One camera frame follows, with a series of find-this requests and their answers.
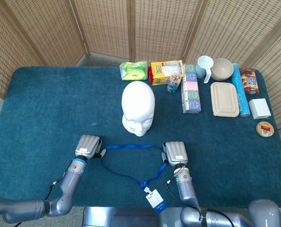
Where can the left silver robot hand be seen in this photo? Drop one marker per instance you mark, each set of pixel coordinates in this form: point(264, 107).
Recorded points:
point(87, 145)

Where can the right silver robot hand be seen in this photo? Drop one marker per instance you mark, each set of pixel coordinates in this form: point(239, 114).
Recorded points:
point(175, 152)

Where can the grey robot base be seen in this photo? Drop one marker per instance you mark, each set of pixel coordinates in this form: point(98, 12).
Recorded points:
point(121, 217)

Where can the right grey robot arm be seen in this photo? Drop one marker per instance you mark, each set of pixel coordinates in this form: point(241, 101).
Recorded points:
point(186, 189)

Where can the blue table cloth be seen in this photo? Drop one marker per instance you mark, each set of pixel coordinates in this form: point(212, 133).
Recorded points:
point(48, 106)

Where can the pastel tissue multipack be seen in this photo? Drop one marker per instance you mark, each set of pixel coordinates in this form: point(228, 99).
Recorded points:
point(192, 94)

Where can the white foam mannequin head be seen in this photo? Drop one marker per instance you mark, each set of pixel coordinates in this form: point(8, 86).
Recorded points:
point(138, 104)

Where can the clear jar of snacks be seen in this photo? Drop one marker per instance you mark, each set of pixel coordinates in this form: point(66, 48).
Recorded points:
point(173, 84)

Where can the beige lidded lunch box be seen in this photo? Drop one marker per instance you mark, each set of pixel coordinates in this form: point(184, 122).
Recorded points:
point(224, 99)

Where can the yellow snack box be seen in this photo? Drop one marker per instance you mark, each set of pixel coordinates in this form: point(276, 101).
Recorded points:
point(159, 71)

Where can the cyan plastic roll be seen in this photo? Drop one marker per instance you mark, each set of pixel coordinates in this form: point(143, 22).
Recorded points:
point(240, 94)

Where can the green tissue pack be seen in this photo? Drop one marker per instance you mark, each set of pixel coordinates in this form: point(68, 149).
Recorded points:
point(133, 71)

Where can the round gold tin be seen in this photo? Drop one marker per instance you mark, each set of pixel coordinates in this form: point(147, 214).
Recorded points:
point(265, 129)

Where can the small white box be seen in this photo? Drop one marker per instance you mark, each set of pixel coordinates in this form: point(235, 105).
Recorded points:
point(259, 107)

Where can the beige bowl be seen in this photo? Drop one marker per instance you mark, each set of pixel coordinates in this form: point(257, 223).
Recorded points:
point(221, 68)

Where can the brown cookie box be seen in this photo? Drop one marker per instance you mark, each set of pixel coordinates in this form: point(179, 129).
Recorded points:
point(249, 81)

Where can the wicker folding screen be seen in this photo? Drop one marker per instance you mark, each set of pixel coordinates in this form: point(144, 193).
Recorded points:
point(154, 23)

